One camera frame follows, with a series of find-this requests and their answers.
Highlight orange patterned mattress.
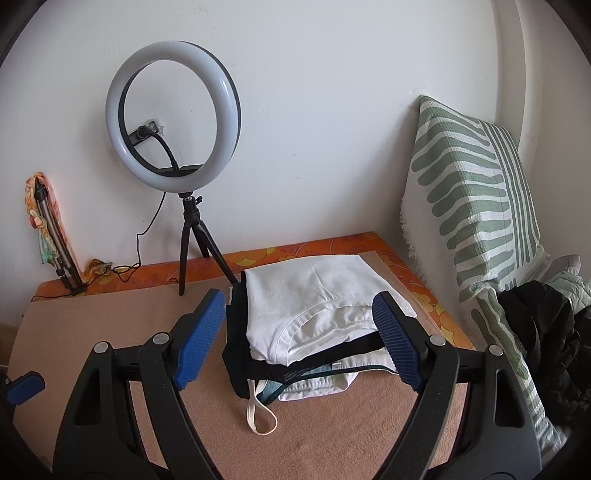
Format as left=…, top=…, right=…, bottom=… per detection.
left=34, top=232, right=476, bottom=352

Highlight white t-shirt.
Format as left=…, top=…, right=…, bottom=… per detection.
left=243, top=254, right=419, bottom=365

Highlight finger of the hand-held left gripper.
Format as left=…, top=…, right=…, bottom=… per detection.
left=0, top=371, right=45, bottom=407

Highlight white ring light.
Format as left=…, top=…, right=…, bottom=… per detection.
left=105, top=41, right=240, bottom=188

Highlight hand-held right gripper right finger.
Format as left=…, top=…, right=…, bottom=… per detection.
left=372, top=291, right=543, bottom=480

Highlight black mini tripod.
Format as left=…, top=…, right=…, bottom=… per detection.
left=178, top=191, right=238, bottom=296

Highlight green striped pillow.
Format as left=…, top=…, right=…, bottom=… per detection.
left=399, top=95, right=543, bottom=296

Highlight black jacket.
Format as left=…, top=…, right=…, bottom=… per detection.
left=496, top=279, right=591, bottom=428

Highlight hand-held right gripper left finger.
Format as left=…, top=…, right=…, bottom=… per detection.
left=52, top=288, right=227, bottom=480

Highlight small colourful cloth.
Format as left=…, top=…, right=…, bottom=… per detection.
left=85, top=258, right=114, bottom=280

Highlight white garment with straps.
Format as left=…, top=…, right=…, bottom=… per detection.
left=245, top=348, right=398, bottom=437

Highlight tan blanket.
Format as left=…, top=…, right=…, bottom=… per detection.
left=7, top=249, right=467, bottom=480

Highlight light blue folded garment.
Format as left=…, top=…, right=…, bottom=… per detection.
left=256, top=360, right=370, bottom=402

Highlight folded metal tripod stand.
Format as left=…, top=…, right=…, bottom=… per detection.
left=30, top=182, right=86, bottom=296

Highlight black folded garment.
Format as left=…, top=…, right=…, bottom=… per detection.
left=222, top=272, right=386, bottom=400

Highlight folded tripod with colourful cloth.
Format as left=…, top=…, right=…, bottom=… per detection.
left=21, top=172, right=70, bottom=265

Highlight wall socket with plug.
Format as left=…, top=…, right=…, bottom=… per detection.
left=129, top=119, right=164, bottom=144

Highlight black ring light cable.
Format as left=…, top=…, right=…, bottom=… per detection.
left=83, top=191, right=167, bottom=284

